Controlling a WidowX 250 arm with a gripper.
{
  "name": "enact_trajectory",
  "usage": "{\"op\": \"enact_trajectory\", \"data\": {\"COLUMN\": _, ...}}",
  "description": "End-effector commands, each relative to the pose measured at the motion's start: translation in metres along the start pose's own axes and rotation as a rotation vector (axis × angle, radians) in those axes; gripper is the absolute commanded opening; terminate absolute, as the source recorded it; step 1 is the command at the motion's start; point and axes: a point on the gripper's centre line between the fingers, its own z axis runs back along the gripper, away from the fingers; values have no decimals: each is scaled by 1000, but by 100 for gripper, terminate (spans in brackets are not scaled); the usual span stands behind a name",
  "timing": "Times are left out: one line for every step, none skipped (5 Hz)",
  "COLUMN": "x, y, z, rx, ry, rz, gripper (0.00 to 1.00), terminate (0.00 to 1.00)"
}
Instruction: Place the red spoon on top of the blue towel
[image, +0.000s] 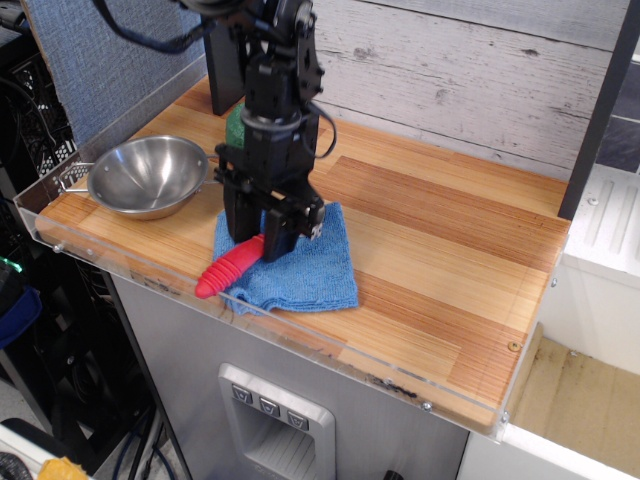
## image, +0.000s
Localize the clear acrylic table guard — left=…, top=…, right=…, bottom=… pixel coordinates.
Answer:
left=12, top=160, right=566, bottom=445

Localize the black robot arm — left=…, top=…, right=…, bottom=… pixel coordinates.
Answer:
left=185, top=1, right=325, bottom=262

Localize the blue folded towel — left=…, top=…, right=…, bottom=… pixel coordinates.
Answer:
left=223, top=202, right=359, bottom=315

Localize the blue fabric panel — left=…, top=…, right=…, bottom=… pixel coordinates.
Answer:
left=22, top=1, right=206, bottom=146

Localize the black vertical post left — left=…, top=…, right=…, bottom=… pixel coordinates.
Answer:
left=204, top=23, right=244, bottom=116

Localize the black vertical post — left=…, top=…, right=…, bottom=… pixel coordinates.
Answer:
left=558, top=0, right=639, bottom=220
left=204, top=23, right=244, bottom=116

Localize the green toy broccoli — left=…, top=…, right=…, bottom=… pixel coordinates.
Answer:
left=225, top=103, right=245, bottom=149

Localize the stainless steel bowl with handles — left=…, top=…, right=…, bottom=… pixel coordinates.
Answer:
left=59, top=135, right=217, bottom=220

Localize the black plastic crate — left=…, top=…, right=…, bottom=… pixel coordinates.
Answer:
left=0, top=19, right=81, bottom=191

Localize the red handled metal spoon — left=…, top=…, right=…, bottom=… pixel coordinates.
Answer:
left=195, top=234, right=264, bottom=299

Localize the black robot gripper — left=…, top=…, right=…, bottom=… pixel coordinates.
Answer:
left=215, top=112, right=325, bottom=263

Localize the white toy sink drainboard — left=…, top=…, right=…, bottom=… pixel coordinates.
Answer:
left=538, top=165, right=639, bottom=374

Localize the black vertical post right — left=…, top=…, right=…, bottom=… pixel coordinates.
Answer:
left=558, top=0, right=639, bottom=220

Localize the grey toy fridge dispenser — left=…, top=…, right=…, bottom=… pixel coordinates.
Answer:
left=218, top=363, right=337, bottom=479

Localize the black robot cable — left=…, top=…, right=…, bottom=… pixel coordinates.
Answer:
left=92, top=0, right=221, bottom=55

